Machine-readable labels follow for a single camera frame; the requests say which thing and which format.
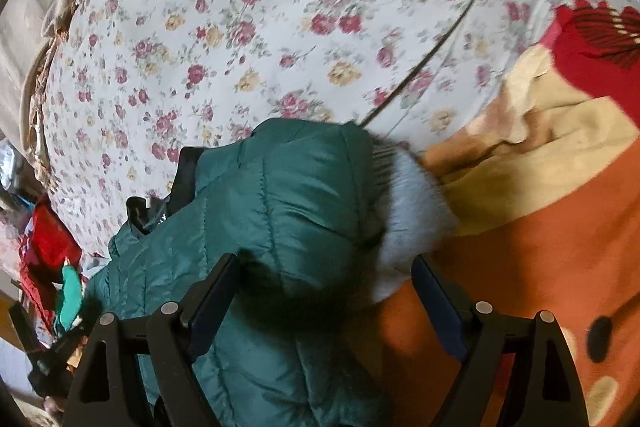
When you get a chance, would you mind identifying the green quilted puffer jacket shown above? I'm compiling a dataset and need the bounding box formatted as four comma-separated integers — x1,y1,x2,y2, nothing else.
87,119,387,426

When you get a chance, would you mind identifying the red garment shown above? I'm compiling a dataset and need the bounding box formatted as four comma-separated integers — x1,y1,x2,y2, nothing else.
18,194,81,334

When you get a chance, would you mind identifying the light blue fleece garment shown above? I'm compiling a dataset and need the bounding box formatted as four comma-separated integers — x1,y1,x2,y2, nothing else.
349,142,457,311

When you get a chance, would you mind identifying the beige satin quilt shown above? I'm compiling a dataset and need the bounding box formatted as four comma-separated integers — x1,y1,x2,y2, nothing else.
0,0,156,168

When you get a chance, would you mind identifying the bright green garment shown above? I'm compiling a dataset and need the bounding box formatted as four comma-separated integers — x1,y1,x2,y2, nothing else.
53,265,82,336

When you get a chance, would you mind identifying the floral white bed quilt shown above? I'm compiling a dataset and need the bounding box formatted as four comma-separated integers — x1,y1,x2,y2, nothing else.
43,0,639,257

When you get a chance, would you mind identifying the orange red patterned blanket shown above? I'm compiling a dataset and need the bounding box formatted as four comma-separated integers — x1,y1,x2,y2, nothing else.
348,0,639,426

